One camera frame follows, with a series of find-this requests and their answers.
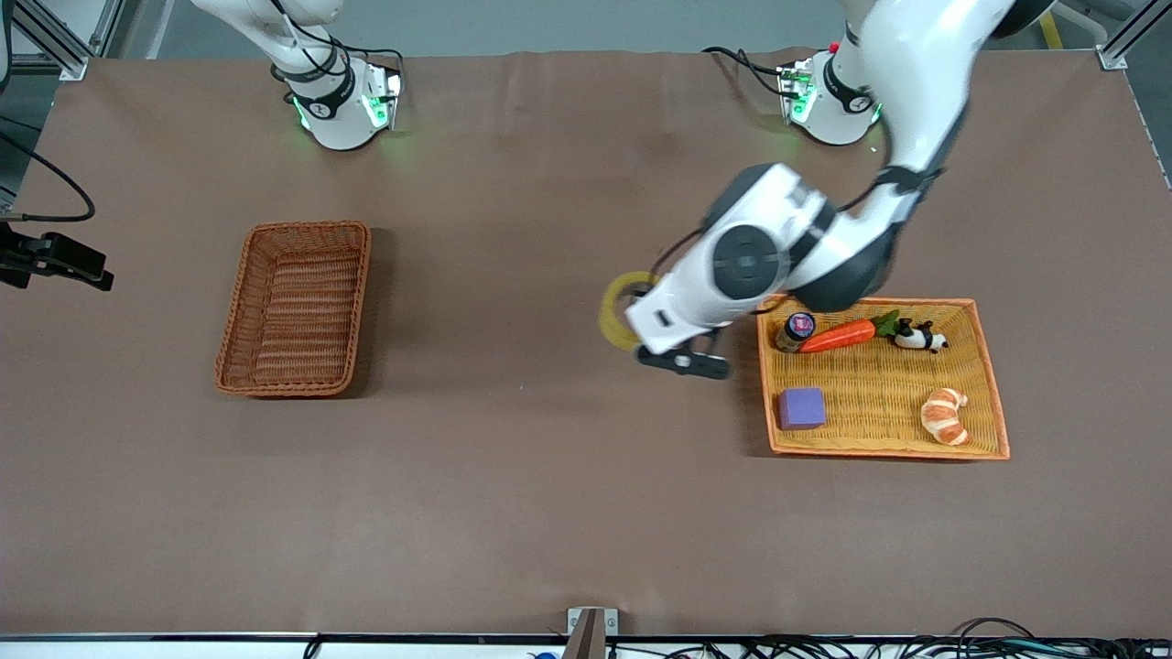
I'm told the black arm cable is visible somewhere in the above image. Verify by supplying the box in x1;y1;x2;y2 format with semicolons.
0;131;96;223
652;165;944;280

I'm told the orange yellow wicker basket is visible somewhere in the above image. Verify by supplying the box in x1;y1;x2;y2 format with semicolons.
756;295;1011;460

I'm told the toy croissant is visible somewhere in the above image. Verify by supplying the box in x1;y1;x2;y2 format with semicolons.
920;387;971;447

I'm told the black cable bundle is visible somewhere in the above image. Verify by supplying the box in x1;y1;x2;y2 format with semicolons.
302;618;1172;659

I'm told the aluminium frame profile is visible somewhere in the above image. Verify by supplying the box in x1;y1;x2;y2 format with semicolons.
0;0;147;81

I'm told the black right base cable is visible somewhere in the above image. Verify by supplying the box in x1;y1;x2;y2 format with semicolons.
270;0;406;106

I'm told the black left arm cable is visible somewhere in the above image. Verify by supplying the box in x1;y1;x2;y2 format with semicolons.
652;165;944;280

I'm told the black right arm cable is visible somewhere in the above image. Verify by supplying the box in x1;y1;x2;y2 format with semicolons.
0;131;96;223

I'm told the black left base cable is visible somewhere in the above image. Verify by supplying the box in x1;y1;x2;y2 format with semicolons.
701;46;790;100

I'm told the small bottle purple cap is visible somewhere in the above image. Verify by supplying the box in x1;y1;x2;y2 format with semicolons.
776;311;818;353

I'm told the brown wicker basket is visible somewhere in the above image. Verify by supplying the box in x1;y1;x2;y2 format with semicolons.
213;220;373;398

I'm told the orange toy carrot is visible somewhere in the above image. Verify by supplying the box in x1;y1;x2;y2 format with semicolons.
798;309;903;354

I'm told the purple foam cube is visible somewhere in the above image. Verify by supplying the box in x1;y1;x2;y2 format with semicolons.
776;387;828;431

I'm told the metal table edge bracket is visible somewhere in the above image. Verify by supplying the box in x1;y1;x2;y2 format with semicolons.
567;607;620;659

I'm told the brown table cover mat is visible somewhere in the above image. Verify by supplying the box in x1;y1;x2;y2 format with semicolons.
0;48;1172;638

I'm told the black base cable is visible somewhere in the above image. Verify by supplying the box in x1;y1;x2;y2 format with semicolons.
701;46;790;100
270;0;406;106

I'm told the clear yellowish tape roll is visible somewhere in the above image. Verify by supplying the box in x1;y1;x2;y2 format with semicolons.
599;271;660;352

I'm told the black white panda toy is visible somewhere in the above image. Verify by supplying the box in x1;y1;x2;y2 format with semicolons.
893;319;950;354

